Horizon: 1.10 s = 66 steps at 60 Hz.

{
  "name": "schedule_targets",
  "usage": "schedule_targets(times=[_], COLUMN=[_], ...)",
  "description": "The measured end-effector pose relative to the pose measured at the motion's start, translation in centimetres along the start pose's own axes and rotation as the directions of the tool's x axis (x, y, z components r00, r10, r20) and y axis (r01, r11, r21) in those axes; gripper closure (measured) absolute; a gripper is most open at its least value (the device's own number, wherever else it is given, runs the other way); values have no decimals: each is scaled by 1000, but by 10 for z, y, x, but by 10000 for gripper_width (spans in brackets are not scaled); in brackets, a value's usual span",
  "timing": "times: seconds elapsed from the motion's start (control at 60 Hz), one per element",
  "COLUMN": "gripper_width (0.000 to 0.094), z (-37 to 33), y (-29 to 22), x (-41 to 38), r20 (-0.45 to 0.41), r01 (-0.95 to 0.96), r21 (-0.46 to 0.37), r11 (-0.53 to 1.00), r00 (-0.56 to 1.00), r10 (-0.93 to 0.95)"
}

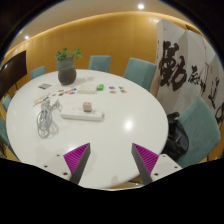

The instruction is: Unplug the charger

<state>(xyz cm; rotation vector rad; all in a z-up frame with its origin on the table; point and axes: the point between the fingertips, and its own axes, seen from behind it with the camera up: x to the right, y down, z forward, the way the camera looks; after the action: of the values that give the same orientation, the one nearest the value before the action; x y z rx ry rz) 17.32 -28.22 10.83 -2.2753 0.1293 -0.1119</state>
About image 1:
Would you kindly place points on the teal chairs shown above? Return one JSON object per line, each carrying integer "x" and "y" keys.
{"x": 140, "y": 71}

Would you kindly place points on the small green box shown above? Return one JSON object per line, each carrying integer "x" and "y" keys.
{"x": 100, "y": 87}

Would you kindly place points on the small dark grey card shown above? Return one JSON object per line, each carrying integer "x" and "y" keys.
{"x": 45, "y": 86}

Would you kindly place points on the white flat box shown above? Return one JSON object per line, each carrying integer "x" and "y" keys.
{"x": 86, "y": 88}

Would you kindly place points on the colourful card strip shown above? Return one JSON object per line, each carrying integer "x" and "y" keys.
{"x": 41, "y": 99}

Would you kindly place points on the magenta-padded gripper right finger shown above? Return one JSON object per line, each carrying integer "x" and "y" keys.
{"x": 146, "y": 160}

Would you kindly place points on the colourful round sticker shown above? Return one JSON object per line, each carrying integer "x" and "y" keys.
{"x": 123, "y": 91}
{"x": 113, "y": 91}
{"x": 120, "y": 88}
{"x": 112, "y": 87}

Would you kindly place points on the black bag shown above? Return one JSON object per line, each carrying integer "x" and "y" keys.
{"x": 176, "y": 136}

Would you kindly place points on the dark wall fixture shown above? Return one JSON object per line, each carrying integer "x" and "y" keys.
{"x": 192, "y": 28}

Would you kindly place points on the potted plant in dark vase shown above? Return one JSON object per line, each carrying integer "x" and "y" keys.
{"x": 66, "y": 71}

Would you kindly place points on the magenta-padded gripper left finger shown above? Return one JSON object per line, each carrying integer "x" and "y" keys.
{"x": 76, "y": 159}

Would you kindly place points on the white power strip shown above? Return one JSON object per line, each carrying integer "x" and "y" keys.
{"x": 81, "y": 115}

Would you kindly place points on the white calligraphy folding screen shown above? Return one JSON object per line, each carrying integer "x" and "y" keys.
{"x": 180, "y": 60}

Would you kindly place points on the round ceiling lights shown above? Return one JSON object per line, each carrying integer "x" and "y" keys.
{"x": 141, "y": 6}

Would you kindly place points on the black television screen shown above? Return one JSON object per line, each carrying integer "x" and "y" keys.
{"x": 13, "y": 71}

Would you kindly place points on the small pinkish charger block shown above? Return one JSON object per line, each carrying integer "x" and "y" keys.
{"x": 87, "y": 106}

